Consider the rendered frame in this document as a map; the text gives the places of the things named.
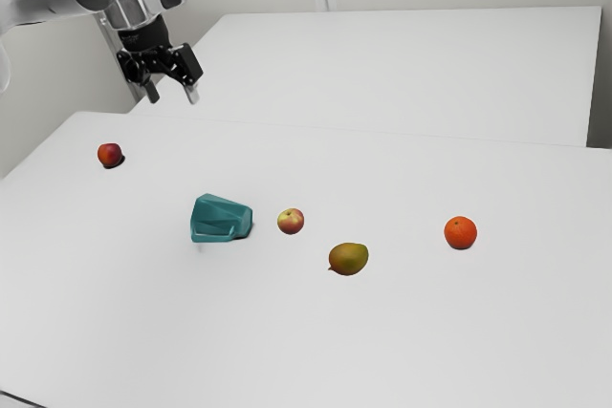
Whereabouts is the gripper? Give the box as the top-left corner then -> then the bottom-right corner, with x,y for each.
115,16 -> 205,106

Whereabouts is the teal faceted mug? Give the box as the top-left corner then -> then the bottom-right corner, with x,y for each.
189,192 -> 254,244

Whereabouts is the dark red peach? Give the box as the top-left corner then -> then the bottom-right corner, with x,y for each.
97,142 -> 124,169

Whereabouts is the red yellow apple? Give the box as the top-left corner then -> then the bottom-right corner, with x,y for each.
276,207 -> 306,236

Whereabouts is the green red mango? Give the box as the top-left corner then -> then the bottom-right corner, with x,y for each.
327,242 -> 370,277

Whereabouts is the orange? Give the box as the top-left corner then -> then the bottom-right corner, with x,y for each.
443,215 -> 479,251

